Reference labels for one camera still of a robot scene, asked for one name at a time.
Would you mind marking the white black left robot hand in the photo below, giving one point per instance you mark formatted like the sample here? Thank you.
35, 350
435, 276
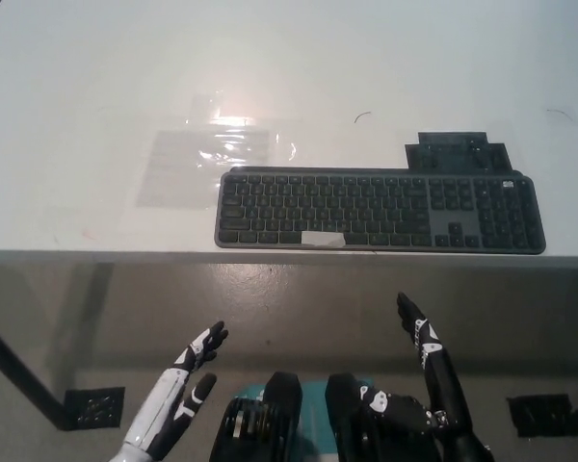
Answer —
166, 409

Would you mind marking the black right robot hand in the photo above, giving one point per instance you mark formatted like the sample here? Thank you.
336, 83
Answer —
438, 375

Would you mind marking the black teal robot torso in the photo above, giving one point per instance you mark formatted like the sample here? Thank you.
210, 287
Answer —
279, 418

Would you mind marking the black metal table leg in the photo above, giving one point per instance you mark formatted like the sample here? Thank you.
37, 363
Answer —
24, 370

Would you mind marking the white tape strip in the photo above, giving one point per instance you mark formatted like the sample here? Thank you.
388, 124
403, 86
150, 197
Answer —
322, 238

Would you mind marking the clear plastic tape sheet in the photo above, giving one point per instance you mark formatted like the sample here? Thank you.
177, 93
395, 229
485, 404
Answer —
183, 168

